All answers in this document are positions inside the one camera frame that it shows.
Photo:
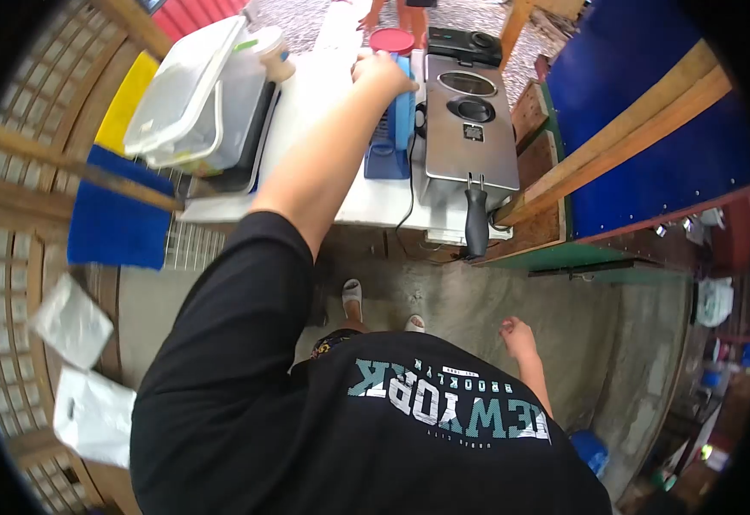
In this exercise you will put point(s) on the person's right hand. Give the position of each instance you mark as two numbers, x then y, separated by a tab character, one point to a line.
520	340

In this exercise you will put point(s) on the person's left hand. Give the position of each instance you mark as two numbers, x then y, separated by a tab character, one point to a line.
381	74

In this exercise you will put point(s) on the person's right fingers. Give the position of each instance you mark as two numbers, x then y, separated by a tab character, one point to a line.
510	327

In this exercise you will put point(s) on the person's left thumb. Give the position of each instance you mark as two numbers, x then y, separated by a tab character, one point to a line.
408	84

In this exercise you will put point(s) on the person's left fingers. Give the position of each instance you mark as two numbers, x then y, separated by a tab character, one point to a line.
365	60

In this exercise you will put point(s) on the blue plastic container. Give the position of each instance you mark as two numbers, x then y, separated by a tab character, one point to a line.
391	141

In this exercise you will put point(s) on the jar with red lid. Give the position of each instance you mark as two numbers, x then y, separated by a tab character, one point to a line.
392	40

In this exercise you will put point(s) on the black electric appliance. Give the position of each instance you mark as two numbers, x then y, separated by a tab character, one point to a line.
464	44

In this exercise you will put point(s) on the white table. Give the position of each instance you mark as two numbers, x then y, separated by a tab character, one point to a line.
310	109

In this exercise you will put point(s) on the stainless steel deep fryer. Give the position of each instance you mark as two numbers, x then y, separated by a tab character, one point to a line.
468	141

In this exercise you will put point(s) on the beige bottle with white cap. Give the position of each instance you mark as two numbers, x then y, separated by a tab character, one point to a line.
273	55

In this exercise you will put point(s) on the black tray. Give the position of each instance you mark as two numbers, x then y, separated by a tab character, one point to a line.
246	154

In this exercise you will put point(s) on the person's legs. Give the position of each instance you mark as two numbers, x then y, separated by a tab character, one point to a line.
352	299

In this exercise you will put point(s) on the clear plastic lidded box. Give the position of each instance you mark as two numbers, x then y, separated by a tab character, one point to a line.
188	103

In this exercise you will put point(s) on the person's body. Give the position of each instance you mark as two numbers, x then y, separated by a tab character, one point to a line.
349	438

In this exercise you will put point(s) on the blue wooden stall panel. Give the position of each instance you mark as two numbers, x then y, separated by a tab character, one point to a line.
652	135

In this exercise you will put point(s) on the yellow cloth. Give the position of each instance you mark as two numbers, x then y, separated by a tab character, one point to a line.
127	106

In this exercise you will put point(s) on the blue cloth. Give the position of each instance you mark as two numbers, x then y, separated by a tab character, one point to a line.
117	219

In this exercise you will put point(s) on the white plastic bag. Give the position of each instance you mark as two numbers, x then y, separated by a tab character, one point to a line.
71	322
95	415

